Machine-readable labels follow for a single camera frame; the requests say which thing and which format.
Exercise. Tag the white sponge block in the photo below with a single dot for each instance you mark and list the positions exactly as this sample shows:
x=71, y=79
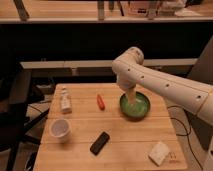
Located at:
x=159, y=152

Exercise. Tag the small white bottle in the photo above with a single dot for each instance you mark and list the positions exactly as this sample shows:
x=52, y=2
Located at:
x=65, y=101

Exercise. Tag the red pepper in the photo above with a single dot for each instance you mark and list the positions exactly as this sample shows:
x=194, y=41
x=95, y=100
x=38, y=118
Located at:
x=100, y=102

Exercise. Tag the black rectangular remote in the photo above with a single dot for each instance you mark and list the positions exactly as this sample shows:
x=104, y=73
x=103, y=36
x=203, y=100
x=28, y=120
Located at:
x=99, y=143

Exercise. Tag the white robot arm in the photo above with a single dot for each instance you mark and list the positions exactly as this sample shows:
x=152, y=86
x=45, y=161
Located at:
x=193, y=96

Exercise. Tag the green bowl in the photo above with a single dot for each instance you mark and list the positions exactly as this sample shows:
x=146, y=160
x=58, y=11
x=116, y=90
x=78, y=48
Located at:
x=136, y=111

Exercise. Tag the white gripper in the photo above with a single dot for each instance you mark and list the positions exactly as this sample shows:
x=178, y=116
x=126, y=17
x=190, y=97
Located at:
x=127, y=86

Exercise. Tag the black office chair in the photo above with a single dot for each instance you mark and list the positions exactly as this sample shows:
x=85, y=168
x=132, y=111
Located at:
x=16, y=92

